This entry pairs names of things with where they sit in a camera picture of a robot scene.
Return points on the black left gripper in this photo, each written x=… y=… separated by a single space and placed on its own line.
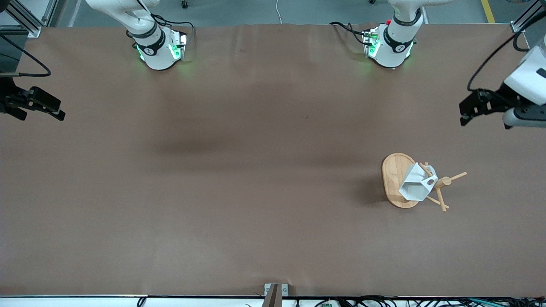
x=497 y=99

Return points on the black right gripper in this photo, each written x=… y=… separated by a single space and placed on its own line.
x=6 y=96

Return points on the white faceted cup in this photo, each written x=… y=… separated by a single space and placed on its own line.
x=416 y=185

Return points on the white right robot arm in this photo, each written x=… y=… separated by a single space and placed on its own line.
x=158 y=55

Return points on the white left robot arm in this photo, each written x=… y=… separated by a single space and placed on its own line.
x=396 y=47

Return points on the wooden cup rack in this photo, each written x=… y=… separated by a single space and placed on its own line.
x=392 y=175

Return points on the brown table cover sheet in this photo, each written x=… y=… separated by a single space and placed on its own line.
x=256 y=170

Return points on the grey metal table bracket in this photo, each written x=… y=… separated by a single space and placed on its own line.
x=285 y=289

